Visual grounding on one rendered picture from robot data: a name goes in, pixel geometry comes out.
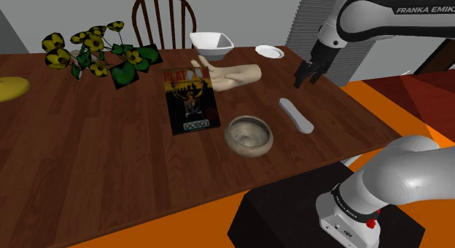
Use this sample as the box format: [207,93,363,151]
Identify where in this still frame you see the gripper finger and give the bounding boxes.
[293,63,312,89]
[308,69,324,85]

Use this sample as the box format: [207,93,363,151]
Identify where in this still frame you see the grey remote control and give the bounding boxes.
[278,97,315,135]

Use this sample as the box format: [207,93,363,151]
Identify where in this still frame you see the small white plate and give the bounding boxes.
[254,44,285,60]

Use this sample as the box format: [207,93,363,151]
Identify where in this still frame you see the grey ribbed radiator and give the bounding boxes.
[285,0,377,88]

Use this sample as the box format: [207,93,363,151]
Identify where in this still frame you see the beige hand figure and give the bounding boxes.
[190,55,263,93]

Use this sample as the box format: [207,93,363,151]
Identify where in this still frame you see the beige stone bowl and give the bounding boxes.
[223,115,275,158]

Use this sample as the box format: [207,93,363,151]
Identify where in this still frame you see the white square bowl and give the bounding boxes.
[189,31,235,62]

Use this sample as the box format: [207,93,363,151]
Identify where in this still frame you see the dark game box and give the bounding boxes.
[160,66,222,136]

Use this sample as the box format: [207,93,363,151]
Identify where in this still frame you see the dark wooden furniture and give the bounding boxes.
[413,38,455,76]

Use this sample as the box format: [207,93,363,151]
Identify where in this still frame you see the dark robot stand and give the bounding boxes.
[227,161,427,248]

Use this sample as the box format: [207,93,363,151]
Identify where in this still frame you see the dark wooden chair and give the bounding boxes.
[131,0,198,50]

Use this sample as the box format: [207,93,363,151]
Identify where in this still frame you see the yellow flowers with green leaves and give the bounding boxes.
[41,20,163,91]

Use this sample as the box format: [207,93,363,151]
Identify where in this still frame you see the brown wooden table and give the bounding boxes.
[0,45,403,248]

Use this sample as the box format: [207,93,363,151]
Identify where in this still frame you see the yellow round plate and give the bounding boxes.
[0,76,31,103]

